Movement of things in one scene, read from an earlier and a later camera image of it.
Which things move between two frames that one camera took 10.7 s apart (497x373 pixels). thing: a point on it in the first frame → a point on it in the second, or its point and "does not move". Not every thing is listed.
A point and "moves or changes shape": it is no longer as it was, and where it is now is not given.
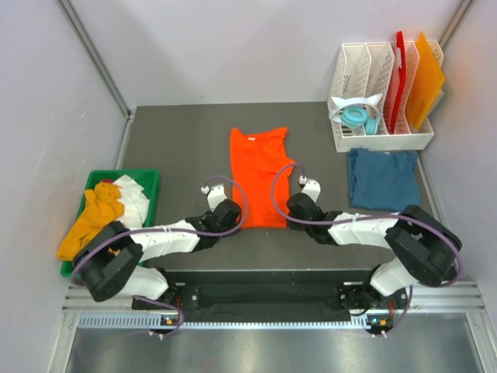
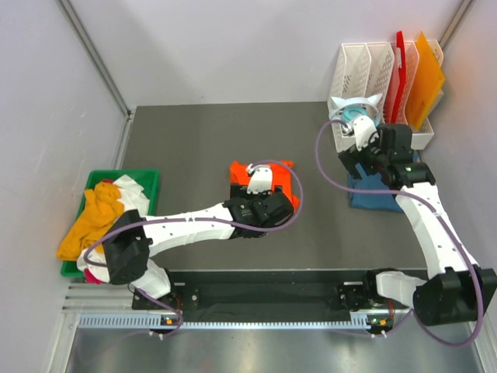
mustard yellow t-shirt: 101,208 does not move
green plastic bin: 149,179 does not move
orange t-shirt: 261,168 moves or changes shape
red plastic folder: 403,82 does not move
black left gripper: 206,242 → 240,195
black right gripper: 295,226 → 352,157
